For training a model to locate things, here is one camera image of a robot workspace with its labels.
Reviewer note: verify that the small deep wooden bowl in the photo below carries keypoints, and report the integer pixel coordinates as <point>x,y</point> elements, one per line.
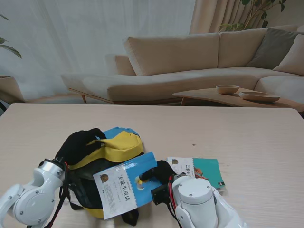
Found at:
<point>227,89</point>

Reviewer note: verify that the beige corner sofa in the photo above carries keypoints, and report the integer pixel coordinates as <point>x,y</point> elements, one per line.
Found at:
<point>180,78</point>

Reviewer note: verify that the grey sofa cushion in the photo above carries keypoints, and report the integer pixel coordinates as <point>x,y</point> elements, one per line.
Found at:
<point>270,50</point>

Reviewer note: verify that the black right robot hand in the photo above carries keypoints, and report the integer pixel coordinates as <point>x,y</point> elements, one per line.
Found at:
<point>164,171</point>

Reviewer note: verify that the beige plant pot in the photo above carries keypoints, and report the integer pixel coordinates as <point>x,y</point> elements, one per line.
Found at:
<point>9,90</point>

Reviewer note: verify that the beige curtain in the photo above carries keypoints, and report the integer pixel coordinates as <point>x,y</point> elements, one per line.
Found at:
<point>213,16</point>

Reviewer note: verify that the wooden coffee table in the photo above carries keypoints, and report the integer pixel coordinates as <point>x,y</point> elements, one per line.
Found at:
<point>213,97</point>

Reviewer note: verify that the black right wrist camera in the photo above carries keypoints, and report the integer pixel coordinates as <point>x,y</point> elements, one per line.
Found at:
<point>160,194</point>

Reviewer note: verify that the blue and yellow school bag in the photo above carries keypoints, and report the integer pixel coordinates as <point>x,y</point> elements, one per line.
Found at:
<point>121,142</point>

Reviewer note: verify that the wide shallow wooden bowl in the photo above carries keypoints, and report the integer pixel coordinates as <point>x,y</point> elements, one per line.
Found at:
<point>259,97</point>

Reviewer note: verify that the cream sofa cushion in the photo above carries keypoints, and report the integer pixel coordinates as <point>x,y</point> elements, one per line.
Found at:
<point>292,59</point>

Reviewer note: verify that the blue and white cover book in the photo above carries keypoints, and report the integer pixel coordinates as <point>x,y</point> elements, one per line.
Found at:
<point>118,190</point>

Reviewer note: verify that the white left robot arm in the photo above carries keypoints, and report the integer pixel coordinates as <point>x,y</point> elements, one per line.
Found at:
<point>31,197</point>

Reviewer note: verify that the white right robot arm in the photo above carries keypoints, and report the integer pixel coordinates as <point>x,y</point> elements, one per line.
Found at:
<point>197,202</point>

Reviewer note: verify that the tall green leafy plant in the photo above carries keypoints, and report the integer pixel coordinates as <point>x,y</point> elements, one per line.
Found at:
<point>257,14</point>

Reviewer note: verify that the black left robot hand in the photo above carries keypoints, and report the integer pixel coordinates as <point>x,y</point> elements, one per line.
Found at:
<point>76,147</point>

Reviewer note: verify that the green plant with long leaves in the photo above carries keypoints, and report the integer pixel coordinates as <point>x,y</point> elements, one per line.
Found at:
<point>10,50</point>

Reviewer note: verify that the teal and white cover book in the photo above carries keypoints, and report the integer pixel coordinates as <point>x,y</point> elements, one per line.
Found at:
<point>209,171</point>

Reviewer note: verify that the white sheer curtain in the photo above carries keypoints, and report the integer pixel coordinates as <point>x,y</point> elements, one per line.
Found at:
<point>83,35</point>

